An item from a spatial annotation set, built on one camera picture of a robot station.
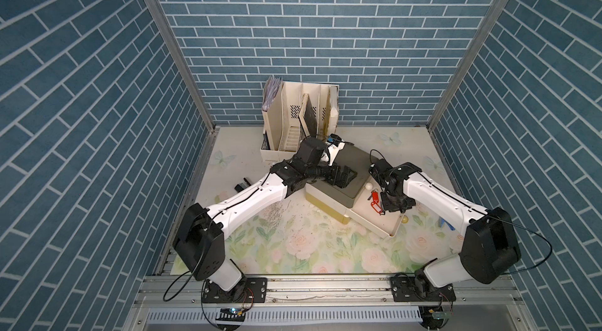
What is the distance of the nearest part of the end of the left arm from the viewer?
2.24 ft

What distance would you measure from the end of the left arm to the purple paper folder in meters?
0.35

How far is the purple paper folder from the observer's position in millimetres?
883
